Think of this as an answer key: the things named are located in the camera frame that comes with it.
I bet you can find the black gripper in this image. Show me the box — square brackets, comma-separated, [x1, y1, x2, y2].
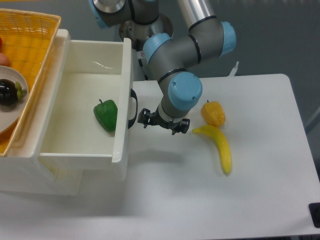
[137, 107, 190, 135]

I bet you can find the white top drawer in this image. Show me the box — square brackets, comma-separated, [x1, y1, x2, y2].
[39, 38, 134, 181]

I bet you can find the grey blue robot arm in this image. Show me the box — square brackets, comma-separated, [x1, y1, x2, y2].
[89, 0, 237, 134]

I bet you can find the white drawer cabinet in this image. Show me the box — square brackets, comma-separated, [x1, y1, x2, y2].
[0, 29, 83, 196]

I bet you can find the yellow toy bell pepper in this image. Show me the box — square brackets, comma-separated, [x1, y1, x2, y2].
[200, 101, 226, 128]

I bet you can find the green toy bell pepper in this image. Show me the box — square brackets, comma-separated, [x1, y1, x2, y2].
[93, 99, 118, 133]

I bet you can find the yellow toy banana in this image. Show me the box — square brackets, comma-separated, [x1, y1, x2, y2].
[192, 124, 232, 175]

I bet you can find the white plate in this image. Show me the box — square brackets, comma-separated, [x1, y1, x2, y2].
[0, 65, 29, 134]

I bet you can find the dark purple toy mangosteen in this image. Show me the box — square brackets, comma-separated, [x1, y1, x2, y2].
[0, 78, 28, 106]

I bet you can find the yellow woven basket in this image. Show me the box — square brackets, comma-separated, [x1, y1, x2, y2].
[0, 8, 61, 157]

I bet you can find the red toy fruit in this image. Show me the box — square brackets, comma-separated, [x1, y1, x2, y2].
[0, 37, 10, 67]

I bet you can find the black round object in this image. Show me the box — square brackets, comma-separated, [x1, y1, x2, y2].
[308, 202, 320, 229]

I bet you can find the white table bracket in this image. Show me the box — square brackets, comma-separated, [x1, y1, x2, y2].
[228, 61, 240, 77]

